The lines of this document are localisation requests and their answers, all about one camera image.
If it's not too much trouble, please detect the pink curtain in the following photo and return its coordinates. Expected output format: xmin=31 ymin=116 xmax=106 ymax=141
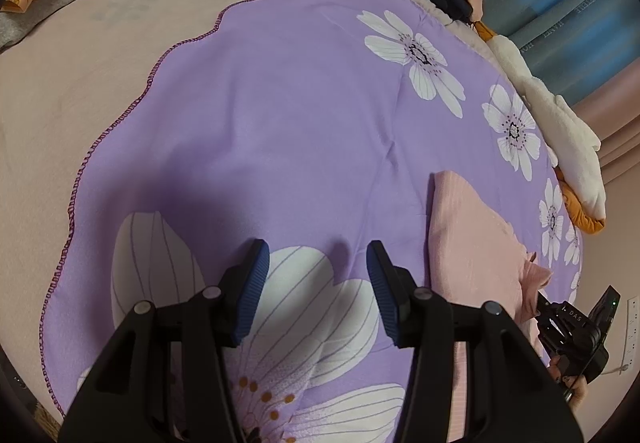
xmin=575 ymin=88 xmax=640 ymax=188

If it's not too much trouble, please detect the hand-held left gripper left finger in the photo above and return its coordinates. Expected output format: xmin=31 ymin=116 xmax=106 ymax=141
xmin=57 ymin=238 xmax=271 ymax=443

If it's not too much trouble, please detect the purple floral blanket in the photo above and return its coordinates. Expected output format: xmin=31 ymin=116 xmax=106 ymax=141
xmin=40 ymin=0 xmax=586 ymax=443

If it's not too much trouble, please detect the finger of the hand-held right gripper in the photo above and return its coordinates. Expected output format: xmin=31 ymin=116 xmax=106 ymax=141
xmin=536 ymin=292 xmax=563 ymax=324

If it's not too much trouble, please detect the white power strip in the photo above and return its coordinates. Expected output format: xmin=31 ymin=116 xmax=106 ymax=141
xmin=625 ymin=298 xmax=640 ymax=364

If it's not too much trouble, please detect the teal curtain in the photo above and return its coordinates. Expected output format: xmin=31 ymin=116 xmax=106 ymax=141
xmin=480 ymin=0 xmax=640 ymax=114

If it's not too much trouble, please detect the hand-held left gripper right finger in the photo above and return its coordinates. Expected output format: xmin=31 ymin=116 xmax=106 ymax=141
xmin=366 ymin=239 xmax=585 ymax=443

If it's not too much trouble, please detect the white plush goose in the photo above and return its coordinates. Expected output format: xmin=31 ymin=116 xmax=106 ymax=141
xmin=472 ymin=20 xmax=607 ymax=235

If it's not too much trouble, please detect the pink striped sweater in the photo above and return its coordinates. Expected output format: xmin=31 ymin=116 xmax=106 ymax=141
xmin=427 ymin=169 xmax=555 ymax=443

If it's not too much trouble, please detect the person's right hand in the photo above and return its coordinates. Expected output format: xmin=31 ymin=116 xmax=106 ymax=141
xmin=547 ymin=354 xmax=590 ymax=410

